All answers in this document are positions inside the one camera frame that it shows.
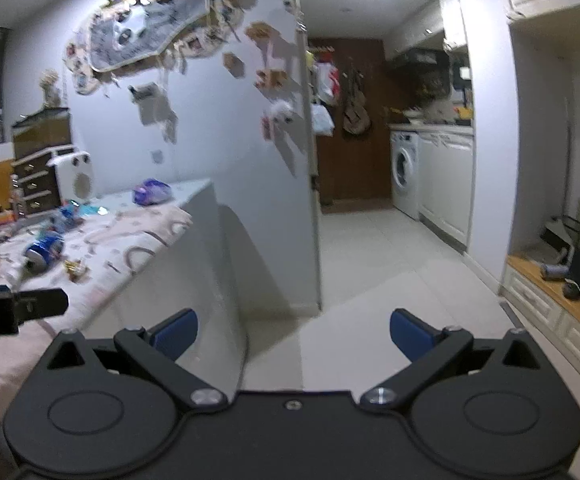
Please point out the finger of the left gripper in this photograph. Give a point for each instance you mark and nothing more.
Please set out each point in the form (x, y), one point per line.
(39, 303)

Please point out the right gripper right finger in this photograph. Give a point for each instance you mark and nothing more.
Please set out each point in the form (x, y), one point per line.
(433, 354)

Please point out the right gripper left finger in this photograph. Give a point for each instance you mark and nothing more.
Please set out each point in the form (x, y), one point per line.
(151, 354)

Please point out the crushed blue Pepsi can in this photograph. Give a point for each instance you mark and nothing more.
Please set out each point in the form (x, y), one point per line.
(43, 252)

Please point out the pink cartoon tablecloth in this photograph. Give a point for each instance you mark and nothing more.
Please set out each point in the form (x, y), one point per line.
(99, 258)

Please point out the small water bottle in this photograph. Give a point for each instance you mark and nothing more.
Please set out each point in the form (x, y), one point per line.
(17, 197)

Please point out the dark drawer cabinet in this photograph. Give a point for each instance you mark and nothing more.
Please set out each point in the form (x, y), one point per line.
(37, 180)

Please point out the white space heater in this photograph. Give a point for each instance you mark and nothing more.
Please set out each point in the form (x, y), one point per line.
(74, 176)

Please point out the wooden top low cabinet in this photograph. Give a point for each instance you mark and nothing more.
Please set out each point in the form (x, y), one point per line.
(544, 304)

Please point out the purple tissue pack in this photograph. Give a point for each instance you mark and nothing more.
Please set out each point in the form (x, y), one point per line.
(151, 192)

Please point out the glass fish tank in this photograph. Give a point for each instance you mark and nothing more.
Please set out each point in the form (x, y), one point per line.
(47, 128)

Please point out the white kitchen cabinets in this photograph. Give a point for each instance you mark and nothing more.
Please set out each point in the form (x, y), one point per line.
(446, 172)

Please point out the white washing machine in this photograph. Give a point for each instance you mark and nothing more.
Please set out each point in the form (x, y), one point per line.
(405, 172)

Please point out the guitar on door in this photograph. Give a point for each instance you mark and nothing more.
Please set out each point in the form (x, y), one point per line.
(356, 119)

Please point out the wall photo collage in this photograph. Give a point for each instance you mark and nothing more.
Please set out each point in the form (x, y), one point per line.
(124, 36)

